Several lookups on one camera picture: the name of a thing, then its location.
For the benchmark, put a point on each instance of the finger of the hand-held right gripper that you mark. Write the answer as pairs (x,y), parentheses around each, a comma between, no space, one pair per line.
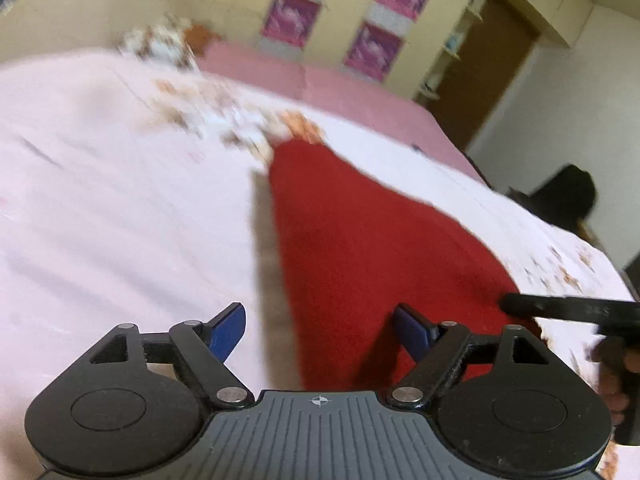
(550,306)

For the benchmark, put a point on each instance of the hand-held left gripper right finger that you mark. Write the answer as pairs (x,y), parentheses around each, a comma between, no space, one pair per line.
(412,330)

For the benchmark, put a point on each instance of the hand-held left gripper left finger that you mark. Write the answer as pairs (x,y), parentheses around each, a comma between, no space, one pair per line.
(226,332)

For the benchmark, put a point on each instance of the red cloth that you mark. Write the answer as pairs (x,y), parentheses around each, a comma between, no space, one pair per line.
(360,240)

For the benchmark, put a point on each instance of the person's right hand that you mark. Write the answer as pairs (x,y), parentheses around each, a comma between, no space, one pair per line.
(609,375)

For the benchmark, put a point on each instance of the black chair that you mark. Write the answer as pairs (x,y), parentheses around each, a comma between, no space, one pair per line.
(565,200)

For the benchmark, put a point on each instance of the white floral bedsheet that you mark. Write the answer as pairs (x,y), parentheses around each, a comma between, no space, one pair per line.
(125,200)

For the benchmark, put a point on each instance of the pink bedsheet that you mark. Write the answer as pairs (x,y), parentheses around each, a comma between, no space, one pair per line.
(360,105)

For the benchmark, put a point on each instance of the brown wooden door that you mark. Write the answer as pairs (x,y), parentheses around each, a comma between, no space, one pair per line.
(480,70)

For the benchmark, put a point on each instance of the cream open shelf unit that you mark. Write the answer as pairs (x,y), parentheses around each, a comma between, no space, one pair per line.
(450,45)

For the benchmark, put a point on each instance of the orange pillow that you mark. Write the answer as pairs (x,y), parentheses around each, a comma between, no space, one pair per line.
(200,37)

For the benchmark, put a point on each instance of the floral pillow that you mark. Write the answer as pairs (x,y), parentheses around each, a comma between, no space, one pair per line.
(157,40)

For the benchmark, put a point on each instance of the cream wardrobe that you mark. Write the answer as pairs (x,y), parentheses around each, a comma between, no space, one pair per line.
(235,0)

